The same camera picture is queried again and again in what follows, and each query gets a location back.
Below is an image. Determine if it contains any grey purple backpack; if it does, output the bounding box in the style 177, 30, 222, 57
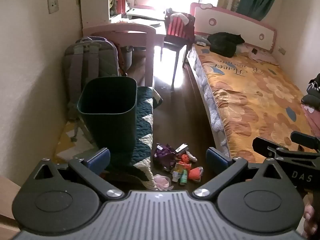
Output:
64, 36, 121, 143

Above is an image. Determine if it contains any person's right hand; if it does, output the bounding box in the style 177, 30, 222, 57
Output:
302, 200, 320, 238

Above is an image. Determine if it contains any pink white bed headboard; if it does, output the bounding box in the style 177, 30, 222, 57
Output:
190, 2, 278, 53

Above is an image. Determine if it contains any red striped clothing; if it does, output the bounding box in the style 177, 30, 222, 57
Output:
165, 11, 196, 41

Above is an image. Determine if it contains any black chair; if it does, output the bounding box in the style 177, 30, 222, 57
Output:
160, 11, 196, 86

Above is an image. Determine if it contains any wooden furniture corner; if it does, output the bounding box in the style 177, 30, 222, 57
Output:
0, 176, 22, 230

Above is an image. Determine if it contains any small white packet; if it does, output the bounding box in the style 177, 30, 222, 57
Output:
175, 143, 189, 154

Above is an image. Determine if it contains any white bookshelf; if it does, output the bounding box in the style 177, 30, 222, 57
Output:
79, 0, 135, 23

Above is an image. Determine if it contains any purple wrapper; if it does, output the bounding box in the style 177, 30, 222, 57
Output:
153, 143, 177, 172

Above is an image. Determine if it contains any dark clothes pile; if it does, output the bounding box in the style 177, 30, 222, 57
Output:
301, 73, 320, 105

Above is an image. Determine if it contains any pink cloth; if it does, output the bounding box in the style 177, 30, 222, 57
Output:
301, 104, 320, 131

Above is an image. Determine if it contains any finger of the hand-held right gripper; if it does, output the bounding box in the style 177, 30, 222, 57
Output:
252, 136, 288, 159
290, 131, 320, 153

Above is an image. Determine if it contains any blue white floral mattress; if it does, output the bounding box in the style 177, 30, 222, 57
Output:
186, 45, 233, 158

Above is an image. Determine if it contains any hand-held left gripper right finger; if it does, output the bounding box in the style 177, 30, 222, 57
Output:
193, 147, 286, 201

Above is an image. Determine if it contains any grey cloth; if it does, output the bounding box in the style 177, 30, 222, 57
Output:
195, 35, 211, 47

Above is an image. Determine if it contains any pink plastic bag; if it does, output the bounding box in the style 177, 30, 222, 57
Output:
153, 174, 174, 191

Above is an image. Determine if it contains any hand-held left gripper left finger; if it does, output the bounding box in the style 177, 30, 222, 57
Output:
32, 147, 125, 202

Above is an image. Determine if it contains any pink desk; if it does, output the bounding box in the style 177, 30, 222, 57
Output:
82, 12, 167, 87

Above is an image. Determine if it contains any black cloth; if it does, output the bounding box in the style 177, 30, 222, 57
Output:
207, 32, 245, 57

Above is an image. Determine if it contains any beige wall switch plate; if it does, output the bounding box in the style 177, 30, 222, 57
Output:
47, 0, 59, 14

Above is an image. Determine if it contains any dark green trash bin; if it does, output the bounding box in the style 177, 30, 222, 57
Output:
77, 77, 138, 161

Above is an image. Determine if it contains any green patchwork quilt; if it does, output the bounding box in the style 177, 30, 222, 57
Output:
100, 86, 163, 191

